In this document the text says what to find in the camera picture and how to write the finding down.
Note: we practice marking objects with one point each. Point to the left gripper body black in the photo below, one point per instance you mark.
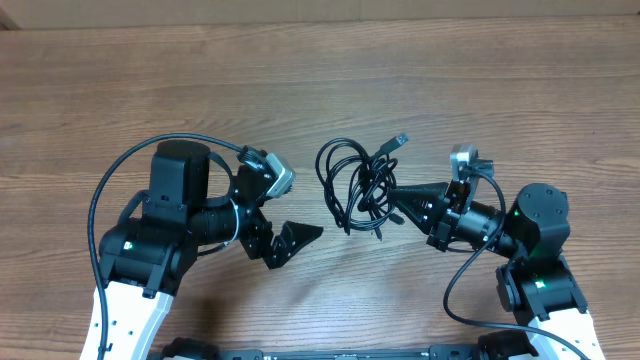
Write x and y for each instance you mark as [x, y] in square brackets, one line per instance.
[250, 227]

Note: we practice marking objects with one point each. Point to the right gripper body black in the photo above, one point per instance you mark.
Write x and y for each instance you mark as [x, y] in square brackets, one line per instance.
[451, 212]

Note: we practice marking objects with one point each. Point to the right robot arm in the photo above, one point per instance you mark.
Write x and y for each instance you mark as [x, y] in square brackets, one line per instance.
[535, 285]

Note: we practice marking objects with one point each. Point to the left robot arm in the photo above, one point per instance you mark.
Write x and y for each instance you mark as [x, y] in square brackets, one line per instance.
[203, 195]

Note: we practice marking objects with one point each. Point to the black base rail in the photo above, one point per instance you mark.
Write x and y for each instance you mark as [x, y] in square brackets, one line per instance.
[345, 354]

